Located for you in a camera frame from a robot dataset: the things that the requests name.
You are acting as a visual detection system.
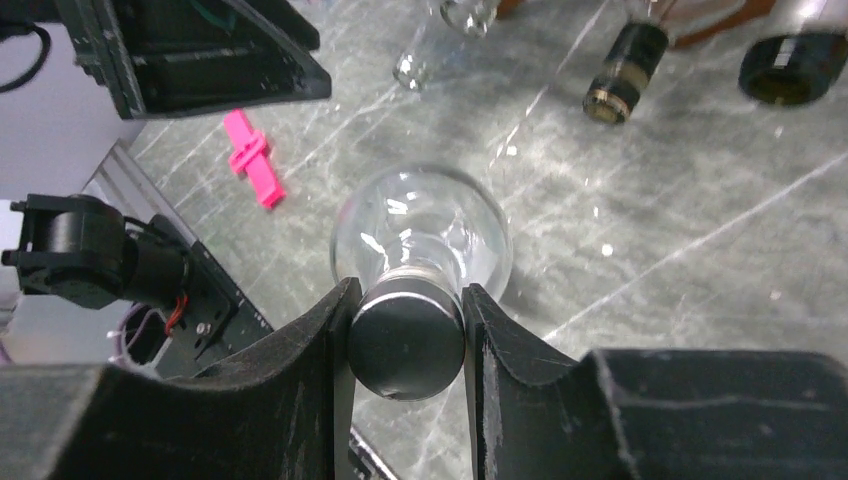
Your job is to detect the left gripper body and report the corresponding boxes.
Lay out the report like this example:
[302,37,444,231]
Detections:
[55,0,332,120]

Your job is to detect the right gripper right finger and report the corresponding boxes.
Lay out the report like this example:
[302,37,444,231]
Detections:
[462,285,847,479]

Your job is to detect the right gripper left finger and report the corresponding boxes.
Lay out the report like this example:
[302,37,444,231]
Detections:
[1,279,361,479]

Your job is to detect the clear round glass bottle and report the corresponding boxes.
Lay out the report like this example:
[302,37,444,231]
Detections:
[329,163,513,401]

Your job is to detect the clear tall glass bottle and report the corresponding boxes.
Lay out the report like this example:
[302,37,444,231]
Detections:
[392,26,453,92]

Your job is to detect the clear square labelled liquor bottle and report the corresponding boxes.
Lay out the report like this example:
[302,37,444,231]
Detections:
[582,22,669,125]

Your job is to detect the dark green wine bottle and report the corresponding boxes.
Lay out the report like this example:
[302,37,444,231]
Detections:
[738,32,847,107]

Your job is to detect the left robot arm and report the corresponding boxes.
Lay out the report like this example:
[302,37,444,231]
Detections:
[1,0,332,309]

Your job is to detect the pink plastic tool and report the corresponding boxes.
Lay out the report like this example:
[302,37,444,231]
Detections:
[223,109,286,209]

